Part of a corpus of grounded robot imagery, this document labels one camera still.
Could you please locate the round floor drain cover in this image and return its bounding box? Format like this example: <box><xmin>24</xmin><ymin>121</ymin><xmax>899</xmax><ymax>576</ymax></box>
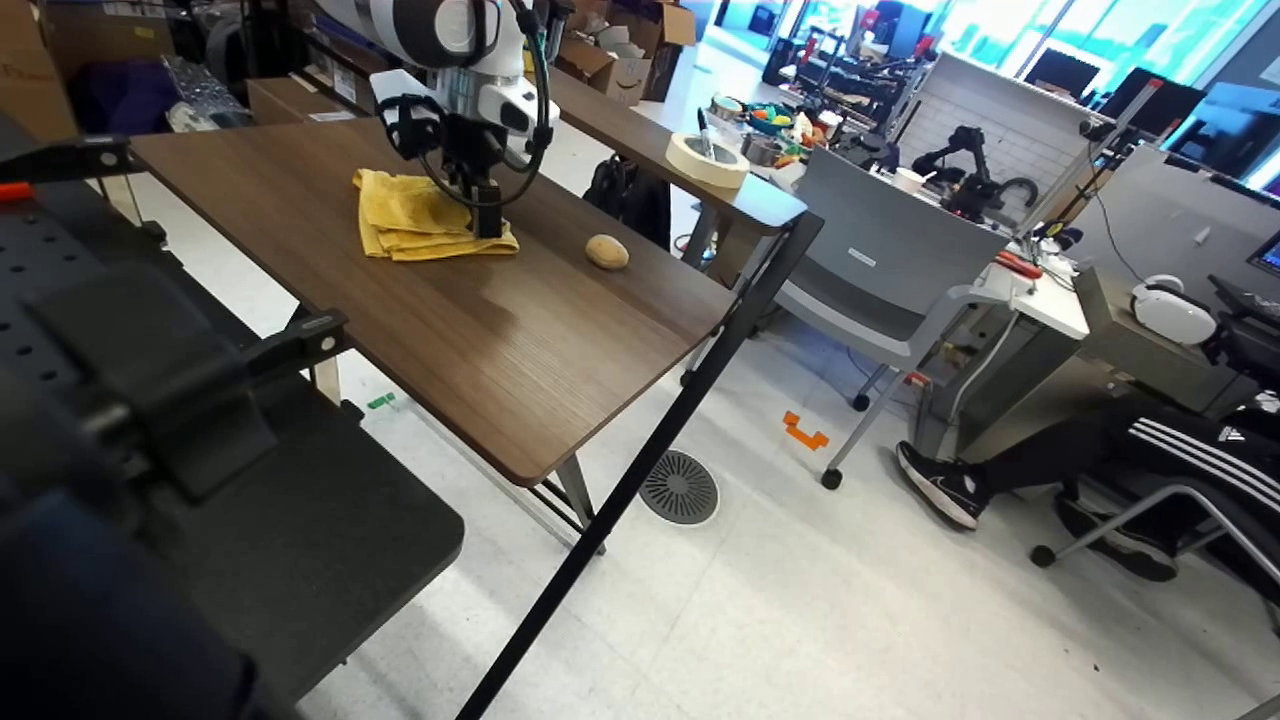
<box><xmin>640</xmin><ymin>453</ymin><xmax>714</xmax><ymax>523</ymax></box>

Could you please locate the white tape roll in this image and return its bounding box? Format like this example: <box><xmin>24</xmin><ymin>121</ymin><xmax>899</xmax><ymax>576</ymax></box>
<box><xmin>664</xmin><ymin>136</ymin><xmax>748</xmax><ymax>191</ymax></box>

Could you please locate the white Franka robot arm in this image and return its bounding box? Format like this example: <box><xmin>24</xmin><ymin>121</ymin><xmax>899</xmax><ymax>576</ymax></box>
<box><xmin>316</xmin><ymin>0</ymin><xmax>558</xmax><ymax>240</ymax></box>

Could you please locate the cream white ball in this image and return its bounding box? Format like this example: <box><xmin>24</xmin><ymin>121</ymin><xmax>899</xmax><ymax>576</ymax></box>
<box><xmin>582</xmin><ymin>233</ymin><xmax>626</xmax><ymax>273</ymax></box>

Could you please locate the black perforated mount plate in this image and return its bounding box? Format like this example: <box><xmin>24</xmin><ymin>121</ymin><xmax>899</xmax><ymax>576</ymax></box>
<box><xmin>0</xmin><ymin>124</ymin><xmax>464</xmax><ymax>720</ymax></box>

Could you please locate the yellow towel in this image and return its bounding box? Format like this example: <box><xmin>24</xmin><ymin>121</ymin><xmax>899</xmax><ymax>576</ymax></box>
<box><xmin>351</xmin><ymin>167</ymin><xmax>519</xmax><ymax>263</ymax></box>

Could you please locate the black backpack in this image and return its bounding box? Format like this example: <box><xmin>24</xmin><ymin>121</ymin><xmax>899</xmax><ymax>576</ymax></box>
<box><xmin>582</xmin><ymin>155</ymin><xmax>672</xmax><ymax>247</ymax></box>

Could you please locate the orange floor tape marker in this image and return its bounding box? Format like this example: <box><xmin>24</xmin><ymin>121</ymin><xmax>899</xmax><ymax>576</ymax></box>
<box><xmin>785</xmin><ymin>413</ymin><xmax>830</xmax><ymax>453</ymax></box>

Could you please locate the seated man grey sweater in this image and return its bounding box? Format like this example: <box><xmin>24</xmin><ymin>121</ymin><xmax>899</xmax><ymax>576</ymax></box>
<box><xmin>890</xmin><ymin>401</ymin><xmax>1280</xmax><ymax>599</ymax></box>

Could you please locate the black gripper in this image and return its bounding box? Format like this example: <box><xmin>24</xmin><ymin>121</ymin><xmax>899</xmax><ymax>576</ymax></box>
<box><xmin>424</xmin><ymin>117</ymin><xmax>524</xmax><ymax>240</ymax></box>

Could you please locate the small black robot arm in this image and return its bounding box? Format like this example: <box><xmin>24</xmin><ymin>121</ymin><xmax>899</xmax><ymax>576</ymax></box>
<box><xmin>913</xmin><ymin>124</ymin><xmax>1039</xmax><ymax>222</ymax></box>

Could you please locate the grey plastic chair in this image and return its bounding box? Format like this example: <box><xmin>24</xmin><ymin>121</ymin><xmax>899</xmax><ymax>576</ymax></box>
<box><xmin>777</xmin><ymin>154</ymin><xmax>1004</xmax><ymax>487</ymax></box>

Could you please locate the black camera tripod pole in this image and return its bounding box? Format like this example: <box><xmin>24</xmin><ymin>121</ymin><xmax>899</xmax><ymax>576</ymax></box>
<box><xmin>455</xmin><ymin>213</ymin><xmax>825</xmax><ymax>720</ymax></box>

